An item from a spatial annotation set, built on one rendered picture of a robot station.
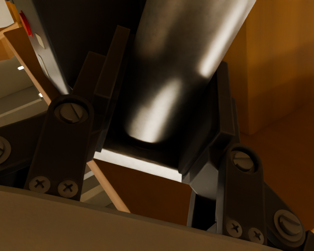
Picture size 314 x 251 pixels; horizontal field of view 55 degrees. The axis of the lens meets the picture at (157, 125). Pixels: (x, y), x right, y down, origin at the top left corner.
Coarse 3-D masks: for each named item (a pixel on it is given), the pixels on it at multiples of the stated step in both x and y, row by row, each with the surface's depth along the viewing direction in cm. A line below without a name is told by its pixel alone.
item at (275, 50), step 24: (264, 0) 21; (288, 0) 22; (312, 0) 23; (264, 24) 22; (288, 24) 23; (312, 24) 24; (240, 48) 22; (264, 48) 22; (288, 48) 24; (312, 48) 25; (240, 72) 23; (264, 72) 24; (288, 72) 25; (312, 72) 27; (240, 96) 24; (264, 96) 25; (288, 96) 26; (312, 96) 28; (240, 120) 26; (264, 120) 26
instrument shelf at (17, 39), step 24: (24, 48) 65; (48, 96) 41; (288, 120) 27; (312, 120) 26; (264, 144) 25; (288, 144) 24; (312, 144) 24; (96, 168) 27; (120, 168) 25; (264, 168) 22; (288, 168) 22; (312, 168) 21; (120, 192) 23; (144, 192) 23; (168, 192) 22; (288, 192) 20; (312, 192) 20; (168, 216) 20; (312, 216) 18
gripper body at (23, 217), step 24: (0, 192) 6; (24, 192) 6; (0, 216) 5; (24, 216) 5; (48, 216) 6; (72, 216) 6; (96, 216) 6; (120, 216) 6; (144, 216) 7; (0, 240) 5; (24, 240) 5; (48, 240) 5; (72, 240) 5; (96, 240) 5; (120, 240) 6; (144, 240) 6; (168, 240) 6; (192, 240) 6; (216, 240) 6; (240, 240) 7
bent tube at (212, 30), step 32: (160, 0) 8; (192, 0) 8; (224, 0) 8; (160, 32) 9; (192, 32) 8; (224, 32) 8; (128, 64) 10; (160, 64) 9; (192, 64) 9; (128, 96) 11; (160, 96) 10; (192, 96) 10; (128, 128) 11; (160, 128) 11; (128, 160) 12; (160, 160) 12
